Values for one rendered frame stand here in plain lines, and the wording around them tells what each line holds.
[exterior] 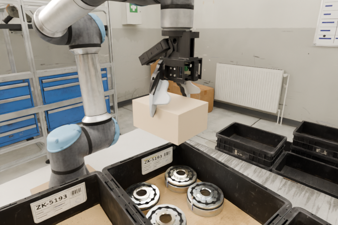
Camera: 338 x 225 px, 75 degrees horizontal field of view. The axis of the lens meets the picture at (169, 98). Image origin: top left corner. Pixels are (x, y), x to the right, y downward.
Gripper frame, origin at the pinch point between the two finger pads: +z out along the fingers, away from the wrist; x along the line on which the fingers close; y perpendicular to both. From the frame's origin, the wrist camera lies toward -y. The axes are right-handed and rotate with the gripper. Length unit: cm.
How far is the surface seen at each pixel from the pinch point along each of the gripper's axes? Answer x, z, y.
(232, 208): 7.7, 27.3, 16.7
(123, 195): -16.1, 17.4, 0.2
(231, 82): 275, 60, -118
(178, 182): 3.2, 24.6, 1.1
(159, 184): 1.2, 27.5, -5.3
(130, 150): 21, 41, -46
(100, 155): 8, 41, -54
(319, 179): 113, 72, 28
